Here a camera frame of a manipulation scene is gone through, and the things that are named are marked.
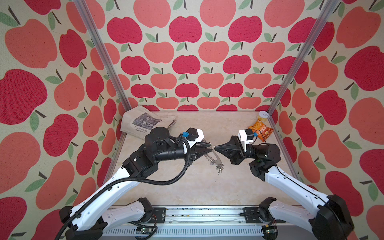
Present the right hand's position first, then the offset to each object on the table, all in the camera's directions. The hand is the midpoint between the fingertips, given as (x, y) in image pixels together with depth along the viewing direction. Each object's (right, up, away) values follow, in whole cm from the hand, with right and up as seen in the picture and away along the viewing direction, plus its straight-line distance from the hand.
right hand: (220, 148), depth 55 cm
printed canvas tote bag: (-49, +12, +49) cm, 71 cm away
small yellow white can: (+44, +16, +56) cm, 73 cm away
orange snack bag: (+40, +4, +49) cm, 63 cm away
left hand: (-4, 0, -3) cm, 4 cm away
